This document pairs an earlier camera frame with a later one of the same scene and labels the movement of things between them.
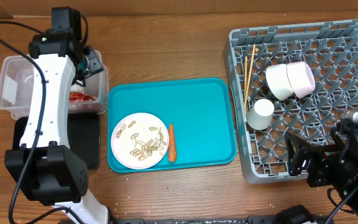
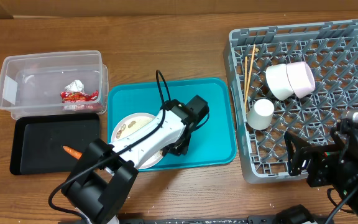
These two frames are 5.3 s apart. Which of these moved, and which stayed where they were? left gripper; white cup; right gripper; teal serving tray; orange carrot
Moved: left gripper; orange carrot
Stayed: white cup; right gripper; teal serving tray
